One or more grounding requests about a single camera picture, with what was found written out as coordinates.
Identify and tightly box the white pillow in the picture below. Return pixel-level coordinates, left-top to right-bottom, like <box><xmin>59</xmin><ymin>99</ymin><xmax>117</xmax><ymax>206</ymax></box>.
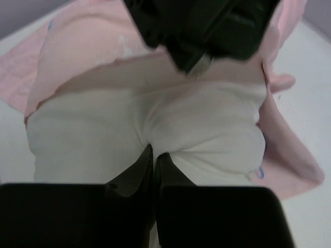
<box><xmin>25</xmin><ymin>55</ymin><xmax>267</xmax><ymax>248</ymax></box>

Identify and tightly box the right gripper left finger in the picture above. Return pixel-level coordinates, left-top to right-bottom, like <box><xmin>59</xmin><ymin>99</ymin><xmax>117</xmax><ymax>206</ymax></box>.
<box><xmin>1</xmin><ymin>146</ymin><xmax>154</xmax><ymax>247</ymax></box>

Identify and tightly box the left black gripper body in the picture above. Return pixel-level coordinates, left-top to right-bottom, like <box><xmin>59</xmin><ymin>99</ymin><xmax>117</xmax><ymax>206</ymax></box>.
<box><xmin>124</xmin><ymin>0</ymin><xmax>279</xmax><ymax>74</ymax></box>

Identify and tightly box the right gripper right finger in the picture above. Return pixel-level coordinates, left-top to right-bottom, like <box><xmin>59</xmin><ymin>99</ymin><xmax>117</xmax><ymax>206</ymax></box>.
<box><xmin>155</xmin><ymin>153</ymin><xmax>294</xmax><ymax>248</ymax></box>

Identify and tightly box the pink and purple Frozen pillowcase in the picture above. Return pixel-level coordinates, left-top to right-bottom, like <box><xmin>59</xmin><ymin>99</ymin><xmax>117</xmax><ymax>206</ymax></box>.
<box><xmin>1</xmin><ymin>1</ymin><xmax>325</xmax><ymax>198</ymax></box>

